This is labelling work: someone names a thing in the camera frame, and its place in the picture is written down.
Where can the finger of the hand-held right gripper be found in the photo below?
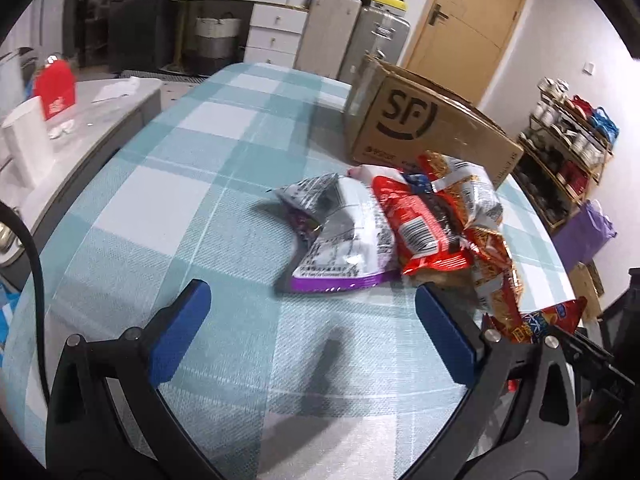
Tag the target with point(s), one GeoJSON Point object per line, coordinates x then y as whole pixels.
{"type": "Point", "coordinates": [590, 352]}

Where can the wooden shoe rack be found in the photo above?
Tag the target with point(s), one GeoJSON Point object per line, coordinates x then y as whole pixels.
{"type": "Point", "coordinates": [598, 175]}

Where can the small white object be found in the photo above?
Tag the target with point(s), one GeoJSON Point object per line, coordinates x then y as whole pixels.
{"type": "Point", "coordinates": [60, 130]}

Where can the white drawer cabinet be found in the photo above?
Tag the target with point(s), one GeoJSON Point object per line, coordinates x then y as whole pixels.
{"type": "Point", "coordinates": [272, 25]}

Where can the silver suitcase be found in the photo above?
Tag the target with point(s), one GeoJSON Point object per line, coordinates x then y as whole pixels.
{"type": "Point", "coordinates": [380, 35]}

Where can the blue plastic bag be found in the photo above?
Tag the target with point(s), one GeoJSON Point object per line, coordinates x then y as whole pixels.
{"type": "Point", "coordinates": [5, 310]}

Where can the wooden door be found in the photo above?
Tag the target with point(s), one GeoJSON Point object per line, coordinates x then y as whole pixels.
{"type": "Point", "coordinates": [465, 35]}

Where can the white plastic container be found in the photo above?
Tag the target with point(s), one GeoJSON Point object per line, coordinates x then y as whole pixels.
{"type": "Point", "coordinates": [27, 145]}

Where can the dark cabinet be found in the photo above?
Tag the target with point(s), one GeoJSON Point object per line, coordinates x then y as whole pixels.
{"type": "Point", "coordinates": [125, 25]}

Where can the red snack packet blue print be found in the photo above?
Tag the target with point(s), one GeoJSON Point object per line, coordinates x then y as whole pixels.
{"type": "Point", "coordinates": [545, 320]}

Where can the red white noodle snack packet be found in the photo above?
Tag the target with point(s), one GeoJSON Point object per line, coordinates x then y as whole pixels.
{"type": "Point", "coordinates": [470, 185]}

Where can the red black snack packet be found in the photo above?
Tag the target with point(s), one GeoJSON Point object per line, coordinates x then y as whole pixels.
{"type": "Point", "coordinates": [425, 230]}

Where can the white purple snack packet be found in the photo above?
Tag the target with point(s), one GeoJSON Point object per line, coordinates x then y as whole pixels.
{"type": "Point", "coordinates": [345, 240]}

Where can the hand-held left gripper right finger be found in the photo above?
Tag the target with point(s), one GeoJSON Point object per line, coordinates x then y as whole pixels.
{"type": "Point", "coordinates": [445, 330]}

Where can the orange red snack packet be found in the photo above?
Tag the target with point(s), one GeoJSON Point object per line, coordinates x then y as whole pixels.
{"type": "Point", "coordinates": [495, 270]}

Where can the white paper sheet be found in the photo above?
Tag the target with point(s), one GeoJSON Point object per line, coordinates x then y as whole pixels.
{"type": "Point", "coordinates": [117, 90]}

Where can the white reddish snack packet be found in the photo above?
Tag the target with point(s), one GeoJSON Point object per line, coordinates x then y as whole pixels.
{"type": "Point", "coordinates": [362, 174]}

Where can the purple bag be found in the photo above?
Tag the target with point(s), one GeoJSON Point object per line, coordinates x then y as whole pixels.
{"type": "Point", "coordinates": [585, 235]}

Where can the brown paper carton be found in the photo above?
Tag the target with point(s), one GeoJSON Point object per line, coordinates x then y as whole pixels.
{"type": "Point", "coordinates": [585, 285]}

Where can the grey side table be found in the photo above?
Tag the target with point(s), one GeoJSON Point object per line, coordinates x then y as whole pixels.
{"type": "Point", "coordinates": [100, 125]}

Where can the rows of assorted shoes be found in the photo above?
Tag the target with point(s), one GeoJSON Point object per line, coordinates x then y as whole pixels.
{"type": "Point", "coordinates": [575, 175]}

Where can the beige suitcase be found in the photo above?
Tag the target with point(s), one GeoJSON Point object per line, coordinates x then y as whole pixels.
{"type": "Point", "coordinates": [325, 30]}

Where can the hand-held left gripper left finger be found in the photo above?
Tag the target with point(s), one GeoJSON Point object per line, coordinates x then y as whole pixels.
{"type": "Point", "coordinates": [180, 330]}

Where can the grey white laundry basket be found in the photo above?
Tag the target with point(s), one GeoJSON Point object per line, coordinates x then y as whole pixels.
{"type": "Point", "coordinates": [215, 35]}

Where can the white light switch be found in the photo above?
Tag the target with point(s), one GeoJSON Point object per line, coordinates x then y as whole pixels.
{"type": "Point", "coordinates": [590, 67]}

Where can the brown cardboard box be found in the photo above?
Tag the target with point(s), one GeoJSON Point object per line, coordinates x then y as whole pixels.
{"type": "Point", "coordinates": [450, 130]}

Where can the red gift bag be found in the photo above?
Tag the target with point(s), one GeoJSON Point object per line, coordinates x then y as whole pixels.
{"type": "Point", "coordinates": [55, 90]}

